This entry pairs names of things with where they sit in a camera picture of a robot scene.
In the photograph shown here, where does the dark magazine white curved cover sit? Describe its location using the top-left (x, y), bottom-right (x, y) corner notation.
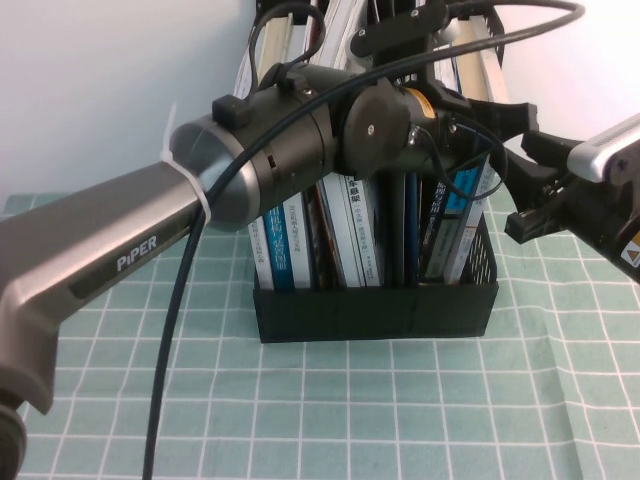
top-left (302, 187), bottom-right (326, 290)

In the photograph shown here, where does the black looped cable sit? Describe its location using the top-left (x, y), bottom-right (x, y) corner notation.
top-left (248, 2), bottom-right (327, 94)

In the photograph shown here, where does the long black arm cable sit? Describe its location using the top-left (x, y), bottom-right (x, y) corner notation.
top-left (141, 0), bottom-right (587, 480)

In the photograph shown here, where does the thick white magazine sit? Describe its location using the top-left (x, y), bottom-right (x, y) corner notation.
top-left (322, 0), bottom-right (369, 289)

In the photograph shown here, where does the black plastic book holder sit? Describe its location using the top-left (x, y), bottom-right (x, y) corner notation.
top-left (252, 0), bottom-right (512, 345)

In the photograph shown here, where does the green checkered tablecloth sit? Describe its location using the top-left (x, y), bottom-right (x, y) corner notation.
top-left (0, 173), bottom-right (640, 480)

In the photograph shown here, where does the thin black wrist wire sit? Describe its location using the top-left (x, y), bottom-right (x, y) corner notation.
top-left (409, 122), bottom-right (510, 201)

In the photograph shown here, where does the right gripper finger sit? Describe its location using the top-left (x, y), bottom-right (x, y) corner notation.
top-left (520, 132), bottom-right (571, 174)
top-left (505, 209), bottom-right (556, 245)

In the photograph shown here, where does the white zip tie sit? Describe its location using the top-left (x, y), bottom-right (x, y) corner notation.
top-left (160, 102), bottom-right (214, 222)

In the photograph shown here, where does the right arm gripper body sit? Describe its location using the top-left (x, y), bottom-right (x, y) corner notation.
top-left (529, 169), bottom-right (626, 251)

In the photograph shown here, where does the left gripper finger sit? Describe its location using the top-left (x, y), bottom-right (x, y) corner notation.
top-left (469, 99), bottom-right (540, 147)
top-left (494, 145), bottom-right (532, 214)

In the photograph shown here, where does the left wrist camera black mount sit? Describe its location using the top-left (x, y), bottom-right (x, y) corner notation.
top-left (347, 0), bottom-right (459, 96)

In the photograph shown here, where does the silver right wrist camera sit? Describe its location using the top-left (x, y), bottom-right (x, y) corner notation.
top-left (566, 113), bottom-right (640, 184)

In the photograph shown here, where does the dark grey cover magazine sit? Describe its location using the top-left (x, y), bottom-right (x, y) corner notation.
top-left (383, 172), bottom-right (407, 289)

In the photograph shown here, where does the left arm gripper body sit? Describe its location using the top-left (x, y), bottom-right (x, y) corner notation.
top-left (424, 79), bottom-right (501, 174)

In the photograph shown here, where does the dark blue mobile robot book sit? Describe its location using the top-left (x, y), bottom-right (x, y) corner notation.
top-left (419, 174), bottom-right (459, 281)

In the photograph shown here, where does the white automotive suspension book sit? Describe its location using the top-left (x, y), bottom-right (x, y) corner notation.
top-left (344, 174), bottom-right (387, 288)

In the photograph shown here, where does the cyan spine book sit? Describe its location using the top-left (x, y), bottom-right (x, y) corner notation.
top-left (439, 19), bottom-right (489, 281)

